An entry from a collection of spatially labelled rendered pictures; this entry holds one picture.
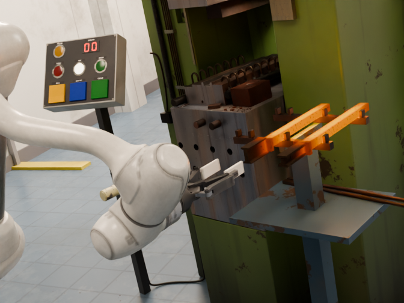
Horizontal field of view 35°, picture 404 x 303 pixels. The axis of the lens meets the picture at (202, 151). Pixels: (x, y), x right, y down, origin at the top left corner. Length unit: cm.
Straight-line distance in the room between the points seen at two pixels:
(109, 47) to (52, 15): 345
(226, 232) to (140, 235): 117
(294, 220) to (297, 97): 55
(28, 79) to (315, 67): 384
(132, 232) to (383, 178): 130
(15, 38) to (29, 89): 407
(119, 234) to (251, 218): 70
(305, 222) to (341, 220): 10
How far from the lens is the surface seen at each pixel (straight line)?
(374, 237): 240
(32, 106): 571
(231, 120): 220
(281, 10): 218
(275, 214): 192
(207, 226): 252
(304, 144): 163
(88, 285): 326
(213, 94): 232
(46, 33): 593
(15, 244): 191
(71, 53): 268
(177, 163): 119
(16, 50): 162
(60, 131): 132
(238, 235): 241
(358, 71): 220
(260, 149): 169
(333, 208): 191
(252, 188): 226
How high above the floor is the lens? 148
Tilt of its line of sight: 18 degrees down
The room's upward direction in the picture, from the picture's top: 11 degrees counter-clockwise
